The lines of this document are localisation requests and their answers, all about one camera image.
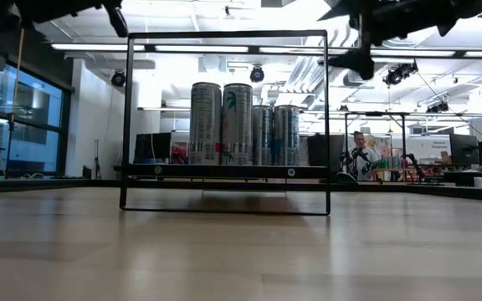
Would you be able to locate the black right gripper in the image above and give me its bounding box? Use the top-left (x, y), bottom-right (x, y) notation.
top-left (318, 0), bottom-right (392, 81)

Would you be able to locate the black aluminium rail frame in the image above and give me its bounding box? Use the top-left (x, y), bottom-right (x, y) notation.
top-left (0, 177), bottom-right (482, 205)

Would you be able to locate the ceiling light strip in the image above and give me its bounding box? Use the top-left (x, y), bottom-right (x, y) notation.
top-left (50, 42), bottom-right (146, 53)
top-left (370, 48), bottom-right (458, 59)
top-left (155, 44), bottom-right (250, 54)

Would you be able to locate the black tripod stand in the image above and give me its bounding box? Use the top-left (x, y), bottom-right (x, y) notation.
top-left (4, 110), bottom-right (18, 179)

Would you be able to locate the black round ceiling speaker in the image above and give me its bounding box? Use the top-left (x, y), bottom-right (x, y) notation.
top-left (249, 64), bottom-right (266, 84)
top-left (110, 69), bottom-right (127, 89)

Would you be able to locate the black covered crate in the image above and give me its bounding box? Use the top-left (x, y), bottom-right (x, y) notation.
top-left (306, 133), bottom-right (346, 168)

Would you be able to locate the red crate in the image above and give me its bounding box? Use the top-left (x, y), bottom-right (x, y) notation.
top-left (170, 141), bottom-right (190, 165)

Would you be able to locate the yellow extension cord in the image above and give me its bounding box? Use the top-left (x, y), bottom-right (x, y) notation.
top-left (12, 27), bottom-right (29, 116)

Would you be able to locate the silver blue energy drink can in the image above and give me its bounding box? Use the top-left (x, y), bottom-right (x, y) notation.
top-left (252, 105), bottom-right (275, 166)
top-left (273, 104), bottom-right (301, 166)

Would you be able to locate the black ceiling track light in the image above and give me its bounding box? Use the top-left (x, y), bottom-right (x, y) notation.
top-left (382, 61), bottom-right (420, 88)
top-left (426, 99), bottom-right (451, 115)

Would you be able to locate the person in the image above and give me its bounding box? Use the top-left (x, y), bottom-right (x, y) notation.
top-left (347, 130), bottom-right (381, 181)

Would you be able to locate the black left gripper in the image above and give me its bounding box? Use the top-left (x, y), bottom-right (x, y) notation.
top-left (102, 3), bottom-right (130, 38)

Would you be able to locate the black equipment box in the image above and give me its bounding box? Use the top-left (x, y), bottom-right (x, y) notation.
top-left (134, 132), bottom-right (173, 164)

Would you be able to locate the large glass window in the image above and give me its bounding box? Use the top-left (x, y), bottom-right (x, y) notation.
top-left (0, 62), bottom-right (73, 176)

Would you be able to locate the black metal rig frame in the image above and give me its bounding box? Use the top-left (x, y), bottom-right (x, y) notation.
top-left (344, 111), bottom-right (408, 181)

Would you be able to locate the black-top silver can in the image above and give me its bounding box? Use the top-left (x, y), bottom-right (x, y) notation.
top-left (222, 82), bottom-right (254, 166)
top-left (189, 82), bottom-right (223, 166)

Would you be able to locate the thin black tripod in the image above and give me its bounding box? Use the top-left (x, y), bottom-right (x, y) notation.
top-left (93, 140), bottom-right (103, 180)

